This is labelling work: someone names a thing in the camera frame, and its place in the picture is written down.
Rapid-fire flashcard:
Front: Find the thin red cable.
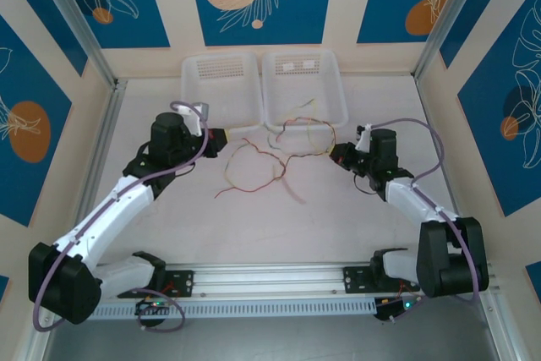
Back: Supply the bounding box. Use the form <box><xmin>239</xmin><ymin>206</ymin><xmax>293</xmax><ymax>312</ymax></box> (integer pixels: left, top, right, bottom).
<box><xmin>276</xmin><ymin>115</ymin><xmax>337</xmax><ymax>155</ymax></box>
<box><xmin>226</xmin><ymin>137</ymin><xmax>285</xmax><ymax>188</ymax></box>
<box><xmin>214</xmin><ymin>150</ymin><xmax>336</xmax><ymax>200</ymax></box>

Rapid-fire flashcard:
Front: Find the thin whitish cable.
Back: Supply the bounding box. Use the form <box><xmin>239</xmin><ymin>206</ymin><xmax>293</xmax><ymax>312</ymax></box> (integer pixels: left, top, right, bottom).
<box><xmin>281</xmin><ymin>177</ymin><xmax>307</xmax><ymax>206</ymax></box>

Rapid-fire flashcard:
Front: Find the white plastic basket with labels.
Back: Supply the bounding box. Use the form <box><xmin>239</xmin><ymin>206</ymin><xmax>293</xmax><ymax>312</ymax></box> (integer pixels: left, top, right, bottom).
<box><xmin>260</xmin><ymin>49</ymin><xmax>350</xmax><ymax>130</ymax></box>

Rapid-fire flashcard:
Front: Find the black controller board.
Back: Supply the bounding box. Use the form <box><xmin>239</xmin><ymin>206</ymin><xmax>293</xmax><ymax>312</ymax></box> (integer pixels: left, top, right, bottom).
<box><xmin>374</xmin><ymin>296</ymin><xmax>419</xmax><ymax>322</ymax></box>
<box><xmin>134</xmin><ymin>298</ymin><xmax>178</xmax><ymax>319</ymax></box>

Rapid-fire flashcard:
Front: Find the aluminium frame side rail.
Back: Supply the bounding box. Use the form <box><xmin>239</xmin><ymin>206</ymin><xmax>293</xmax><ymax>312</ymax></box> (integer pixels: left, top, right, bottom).
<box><xmin>12</xmin><ymin>79</ymin><xmax>128</xmax><ymax>361</ymax></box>
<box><xmin>413</xmin><ymin>75</ymin><xmax>525</xmax><ymax>361</ymax></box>

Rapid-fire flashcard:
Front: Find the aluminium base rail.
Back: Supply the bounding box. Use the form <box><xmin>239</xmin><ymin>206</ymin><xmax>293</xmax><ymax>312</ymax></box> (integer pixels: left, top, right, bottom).
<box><xmin>96</xmin><ymin>261</ymin><xmax>504</xmax><ymax>299</ymax></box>

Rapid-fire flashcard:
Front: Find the aluminium frame post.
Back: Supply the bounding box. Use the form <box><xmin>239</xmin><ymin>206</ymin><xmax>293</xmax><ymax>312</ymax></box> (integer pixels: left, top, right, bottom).
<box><xmin>413</xmin><ymin>0</ymin><xmax>508</xmax><ymax>81</ymax></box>
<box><xmin>30</xmin><ymin>0</ymin><xmax>118</xmax><ymax>87</ymax></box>

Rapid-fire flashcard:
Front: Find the white slotted cable duct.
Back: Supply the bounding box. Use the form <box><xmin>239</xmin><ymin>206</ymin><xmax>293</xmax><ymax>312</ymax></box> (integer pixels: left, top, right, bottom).
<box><xmin>90</xmin><ymin>296</ymin><xmax>377</xmax><ymax>320</ymax></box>

